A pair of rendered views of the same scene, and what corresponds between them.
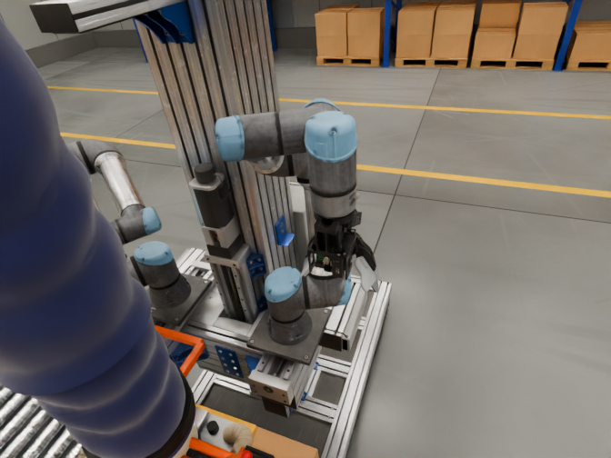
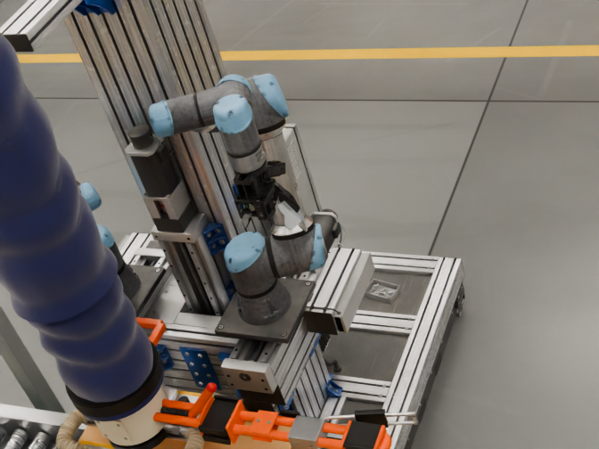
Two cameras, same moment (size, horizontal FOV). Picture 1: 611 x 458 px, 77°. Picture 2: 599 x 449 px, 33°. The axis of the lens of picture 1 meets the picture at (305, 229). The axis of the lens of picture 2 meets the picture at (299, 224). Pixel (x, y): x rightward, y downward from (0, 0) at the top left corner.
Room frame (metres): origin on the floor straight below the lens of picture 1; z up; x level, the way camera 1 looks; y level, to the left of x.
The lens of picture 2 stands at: (-1.20, -0.34, 2.91)
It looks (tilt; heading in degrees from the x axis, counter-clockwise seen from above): 38 degrees down; 7
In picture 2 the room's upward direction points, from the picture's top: 18 degrees counter-clockwise
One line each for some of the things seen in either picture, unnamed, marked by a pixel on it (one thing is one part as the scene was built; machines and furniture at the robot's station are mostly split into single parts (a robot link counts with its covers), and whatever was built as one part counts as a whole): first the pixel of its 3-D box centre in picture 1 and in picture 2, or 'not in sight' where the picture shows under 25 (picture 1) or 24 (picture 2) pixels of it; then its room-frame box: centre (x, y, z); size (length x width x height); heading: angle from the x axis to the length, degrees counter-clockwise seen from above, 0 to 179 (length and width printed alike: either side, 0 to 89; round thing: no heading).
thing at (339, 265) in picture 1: (334, 237); (256, 187); (0.52, -0.05, 1.66); 0.09 x 0.08 x 0.12; 155
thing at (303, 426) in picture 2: not in sight; (307, 434); (0.24, -0.03, 1.18); 0.07 x 0.07 x 0.04; 66
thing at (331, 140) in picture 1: (331, 153); (236, 125); (0.53, -0.05, 1.82); 0.09 x 0.08 x 0.11; 1
